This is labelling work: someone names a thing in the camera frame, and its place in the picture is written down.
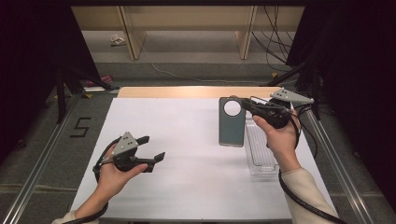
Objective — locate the grey phone case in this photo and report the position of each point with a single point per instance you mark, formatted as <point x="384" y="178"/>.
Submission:
<point x="231" y="130"/>

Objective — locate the crumpled white paper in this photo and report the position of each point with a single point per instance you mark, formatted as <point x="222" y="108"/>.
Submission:
<point x="117" y="39"/>

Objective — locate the dark curtain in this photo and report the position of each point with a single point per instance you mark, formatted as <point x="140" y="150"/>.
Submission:
<point x="358" y="77"/>
<point x="34" y="62"/>

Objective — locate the metal floor rail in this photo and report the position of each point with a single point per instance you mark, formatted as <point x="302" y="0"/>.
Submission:
<point x="37" y="174"/>
<point x="336" y="161"/>

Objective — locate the person's left hand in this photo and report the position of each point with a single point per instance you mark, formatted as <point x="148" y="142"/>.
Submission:
<point x="112" y="180"/>

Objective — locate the white table sheet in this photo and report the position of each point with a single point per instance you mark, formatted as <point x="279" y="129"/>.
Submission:
<point x="186" y="180"/>

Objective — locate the flat white object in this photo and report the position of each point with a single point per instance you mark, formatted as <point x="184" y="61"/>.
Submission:
<point x="93" y="89"/>

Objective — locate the person's right hand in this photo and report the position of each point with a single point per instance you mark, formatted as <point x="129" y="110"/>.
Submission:
<point x="283" y="143"/>

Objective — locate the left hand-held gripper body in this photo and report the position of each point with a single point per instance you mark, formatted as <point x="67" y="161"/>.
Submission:
<point x="126" y="144"/>

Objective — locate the pink object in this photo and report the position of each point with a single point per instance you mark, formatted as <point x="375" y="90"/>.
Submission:
<point x="104" y="79"/>

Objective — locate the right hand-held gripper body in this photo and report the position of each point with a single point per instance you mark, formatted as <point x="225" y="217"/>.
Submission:
<point x="289" y="97"/>

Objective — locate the light wooden shelf unit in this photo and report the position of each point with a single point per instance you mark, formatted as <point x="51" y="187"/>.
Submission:
<point x="186" y="18"/>

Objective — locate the black metal stand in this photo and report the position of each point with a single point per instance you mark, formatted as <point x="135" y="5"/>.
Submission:
<point x="316" y="84"/>

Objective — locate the black tripod stand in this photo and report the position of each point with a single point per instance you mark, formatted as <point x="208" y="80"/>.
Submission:
<point x="60" y="99"/>

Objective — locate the clear plastic tray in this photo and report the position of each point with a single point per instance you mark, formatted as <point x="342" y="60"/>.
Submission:
<point x="260" y="149"/>

